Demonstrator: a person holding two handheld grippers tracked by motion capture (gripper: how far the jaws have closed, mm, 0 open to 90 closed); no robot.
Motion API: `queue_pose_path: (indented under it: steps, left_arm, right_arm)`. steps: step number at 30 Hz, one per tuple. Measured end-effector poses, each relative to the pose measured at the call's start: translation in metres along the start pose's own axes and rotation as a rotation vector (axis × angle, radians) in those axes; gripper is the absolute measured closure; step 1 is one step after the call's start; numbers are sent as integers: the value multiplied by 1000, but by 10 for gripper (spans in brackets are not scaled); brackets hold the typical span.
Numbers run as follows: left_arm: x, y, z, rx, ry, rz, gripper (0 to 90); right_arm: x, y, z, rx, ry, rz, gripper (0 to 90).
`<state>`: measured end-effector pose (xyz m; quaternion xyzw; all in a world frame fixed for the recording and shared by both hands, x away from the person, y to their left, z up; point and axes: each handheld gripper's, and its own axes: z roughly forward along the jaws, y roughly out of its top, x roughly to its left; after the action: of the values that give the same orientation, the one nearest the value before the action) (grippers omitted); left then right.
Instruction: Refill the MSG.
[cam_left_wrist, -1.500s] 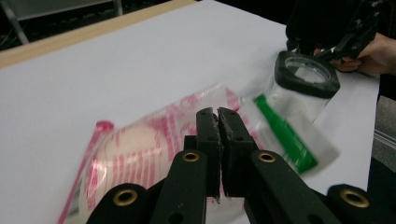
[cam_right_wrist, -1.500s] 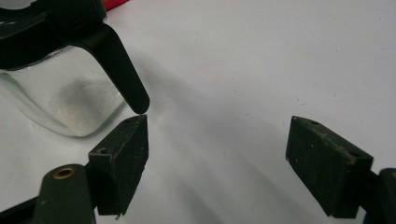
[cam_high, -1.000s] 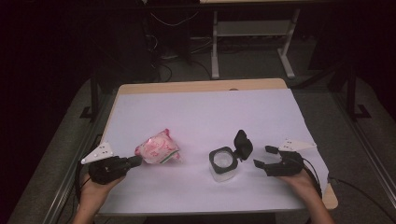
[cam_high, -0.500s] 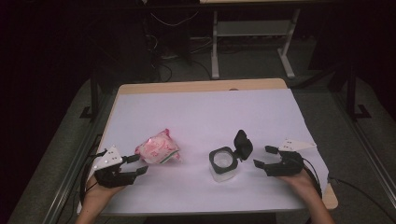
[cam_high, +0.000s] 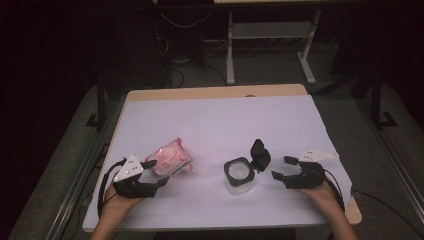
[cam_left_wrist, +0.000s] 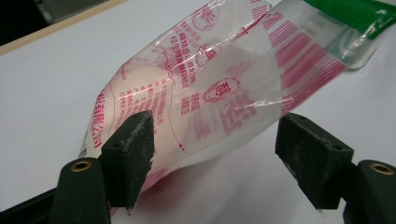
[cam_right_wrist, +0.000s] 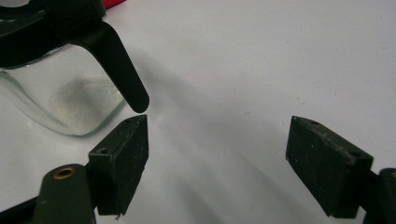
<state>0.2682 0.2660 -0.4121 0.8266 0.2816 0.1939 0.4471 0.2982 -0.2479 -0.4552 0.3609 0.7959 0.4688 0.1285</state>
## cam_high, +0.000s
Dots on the clear jar with black lid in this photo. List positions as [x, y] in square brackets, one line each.
[261, 156]

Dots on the white metal desk frame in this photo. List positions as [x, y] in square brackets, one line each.
[270, 30]

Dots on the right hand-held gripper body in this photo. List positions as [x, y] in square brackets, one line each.
[308, 178]

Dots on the white table cover sheet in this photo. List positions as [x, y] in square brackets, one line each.
[206, 206]

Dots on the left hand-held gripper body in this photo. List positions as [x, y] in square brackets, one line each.
[130, 186]

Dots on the person's left hand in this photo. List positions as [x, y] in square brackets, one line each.
[116, 203]

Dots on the person's right hand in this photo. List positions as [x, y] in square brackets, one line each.
[325, 198]

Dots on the black metal stand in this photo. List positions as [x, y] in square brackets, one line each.
[376, 100]
[101, 106]

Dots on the aluminium rail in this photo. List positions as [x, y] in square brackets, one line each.
[76, 186]
[396, 160]

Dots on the pink and white plastic bag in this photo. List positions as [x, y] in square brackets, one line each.
[168, 158]

